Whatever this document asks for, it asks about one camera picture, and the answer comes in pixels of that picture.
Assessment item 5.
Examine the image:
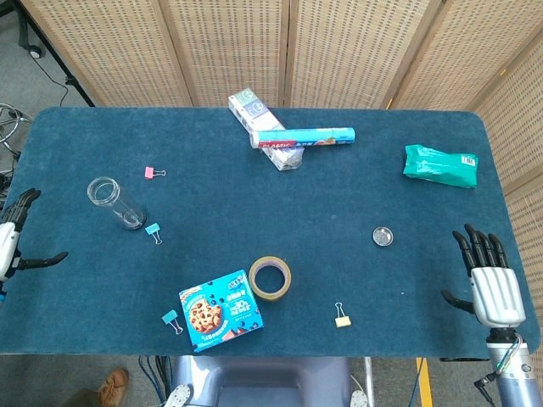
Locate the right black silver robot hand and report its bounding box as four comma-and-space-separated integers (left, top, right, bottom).
440, 224, 527, 328

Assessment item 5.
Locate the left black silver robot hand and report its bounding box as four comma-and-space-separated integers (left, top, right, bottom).
0, 188, 69, 293

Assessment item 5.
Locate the clear glass jar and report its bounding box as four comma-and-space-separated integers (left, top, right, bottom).
87, 176, 148, 231

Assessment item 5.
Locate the small round metal lid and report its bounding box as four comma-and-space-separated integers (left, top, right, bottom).
372, 226, 394, 248

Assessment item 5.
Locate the yellow floor tape strip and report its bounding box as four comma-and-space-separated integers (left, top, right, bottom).
415, 357, 434, 407

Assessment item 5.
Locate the chrome chair base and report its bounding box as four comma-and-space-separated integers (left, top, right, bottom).
0, 103, 33, 156

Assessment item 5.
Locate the green tissue pack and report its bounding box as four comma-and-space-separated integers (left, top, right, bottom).
402, 144, 479, 189

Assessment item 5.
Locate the teal binder clip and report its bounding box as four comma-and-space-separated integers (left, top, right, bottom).
160, 309, 184, 336
144, 222, 165, 246

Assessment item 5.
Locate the white table leg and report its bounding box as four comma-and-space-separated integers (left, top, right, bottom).
363, 357, 375, 407

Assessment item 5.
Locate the yellow binder clip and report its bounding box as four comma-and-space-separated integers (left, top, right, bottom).
333, 302, 352, 329

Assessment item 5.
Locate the brown leather shoe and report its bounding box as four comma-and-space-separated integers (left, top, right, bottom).
98, 367, 130, 406

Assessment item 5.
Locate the black stand leg with caster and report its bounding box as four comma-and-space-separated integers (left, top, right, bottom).
16, 0, 95, 107

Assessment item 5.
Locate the dark teal table cloth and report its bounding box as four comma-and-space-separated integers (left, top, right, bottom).
0, 105, 542, 361

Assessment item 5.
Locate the blue cookie box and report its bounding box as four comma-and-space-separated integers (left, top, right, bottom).
178, 270, 265, 354

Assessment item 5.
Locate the yellow packing tape roll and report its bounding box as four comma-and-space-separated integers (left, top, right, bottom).
248, 255, 293, 303

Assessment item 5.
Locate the blue plastic wrap roll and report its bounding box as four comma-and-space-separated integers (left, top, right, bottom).
249, 125, 356, 150

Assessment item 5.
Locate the blue-grey robot torso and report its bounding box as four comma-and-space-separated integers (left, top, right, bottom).
173, 354, 353, 407

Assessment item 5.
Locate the long white carton box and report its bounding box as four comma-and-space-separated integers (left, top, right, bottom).
227, 87, 305, 172

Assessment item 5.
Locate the woven wicker folding screen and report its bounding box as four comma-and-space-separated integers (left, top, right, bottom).
19, 0, 543, 323

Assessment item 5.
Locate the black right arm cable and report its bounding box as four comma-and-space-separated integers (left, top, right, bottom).
473, 334, 525, 398

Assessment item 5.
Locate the thin black floor cable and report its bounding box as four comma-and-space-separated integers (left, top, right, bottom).
40, 67, 71, 107

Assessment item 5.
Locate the blue cable bundle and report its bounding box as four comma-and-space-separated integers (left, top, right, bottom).
138, 355, 171, 407

